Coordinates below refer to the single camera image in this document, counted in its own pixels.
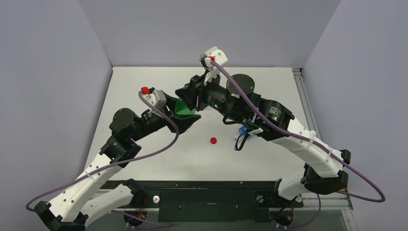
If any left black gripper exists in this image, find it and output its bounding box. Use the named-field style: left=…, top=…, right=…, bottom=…
left=130, top=92, right=200, bottom=142

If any green plastic bottle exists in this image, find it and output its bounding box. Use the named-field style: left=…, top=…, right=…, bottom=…
left=175, top=98, right=195, bottom=115

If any red bottle cap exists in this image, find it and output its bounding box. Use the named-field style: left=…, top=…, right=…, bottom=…
left=210, top=137, right=217, bottom=144

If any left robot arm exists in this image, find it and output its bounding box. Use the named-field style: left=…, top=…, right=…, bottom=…
left=26, top=90, right=200, bottom=231

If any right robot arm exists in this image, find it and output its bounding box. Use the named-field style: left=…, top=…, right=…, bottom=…
left=175, top=74, right=350, bottom=205

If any blue label small bottle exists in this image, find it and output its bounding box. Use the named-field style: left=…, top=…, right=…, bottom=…
left=234, top=126, right=254, bottom=140

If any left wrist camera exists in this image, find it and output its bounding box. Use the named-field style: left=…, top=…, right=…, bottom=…
left=141, top=87, right=166, bottom=110

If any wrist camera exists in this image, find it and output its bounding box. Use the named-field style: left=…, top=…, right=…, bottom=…
left=200, top=46, right=229, bottom=86
left=141, top=87, right=166, bottom=110

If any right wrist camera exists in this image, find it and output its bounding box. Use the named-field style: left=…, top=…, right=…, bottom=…
left=200, top=46, right=229, bottom=86

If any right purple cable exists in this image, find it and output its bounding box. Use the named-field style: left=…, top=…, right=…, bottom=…
left=210, top=60, right=386, bottom=204

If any purple cable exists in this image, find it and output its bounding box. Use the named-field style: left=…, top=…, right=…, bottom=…
left=210, top=60, right=386, bottom=204
left=25, top=90, right=180, bottom=213

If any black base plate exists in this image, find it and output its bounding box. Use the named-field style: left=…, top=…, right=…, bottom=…
left=124, top=180, right=304, bottom=223

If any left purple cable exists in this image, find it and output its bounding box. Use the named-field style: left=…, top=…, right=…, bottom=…
left=25, top=90, right=180, bottom=213

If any aluminium frame rail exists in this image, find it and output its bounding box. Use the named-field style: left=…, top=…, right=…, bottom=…
left=291, top=68, right=357, bottom=231

